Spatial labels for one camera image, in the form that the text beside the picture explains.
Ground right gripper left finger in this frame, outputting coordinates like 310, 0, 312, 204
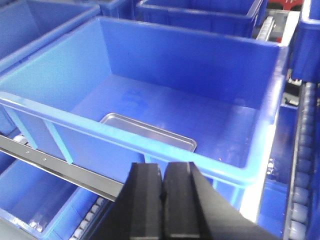
92, 163, 162, 240

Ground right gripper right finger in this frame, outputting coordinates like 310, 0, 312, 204
163, 162, 277, 240

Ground small silver ridged tray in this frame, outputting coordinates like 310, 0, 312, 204
100, 112, 197, 152

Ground large blue target box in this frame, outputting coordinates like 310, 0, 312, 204
0, 17, 288, 219

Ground blue bin lower left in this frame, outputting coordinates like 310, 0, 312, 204
0, 153, 107, 240

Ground blue bin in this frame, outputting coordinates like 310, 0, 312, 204
0, 0, 101, 72
135, 0, 268, 38
290, 0, 320, 84
0, 153, 107, 240

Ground far right roller track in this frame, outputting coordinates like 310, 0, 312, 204
282, 82, 320, 240

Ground roller track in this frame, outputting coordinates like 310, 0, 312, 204
282, 82, 320, 240
255, 16, 275, 42

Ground right centre roller track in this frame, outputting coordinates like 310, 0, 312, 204
255, 16, 275, 42

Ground blue bin upper right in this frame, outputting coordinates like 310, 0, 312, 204
290, 0, 320, 84

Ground blue bin far back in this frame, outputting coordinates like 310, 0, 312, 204
135, 0, 268, 38

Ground blue bin upper left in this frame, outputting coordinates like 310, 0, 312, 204
0, 0, 101, 72

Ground steel front rack rail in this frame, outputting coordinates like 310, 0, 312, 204
0, 135, 123, 202

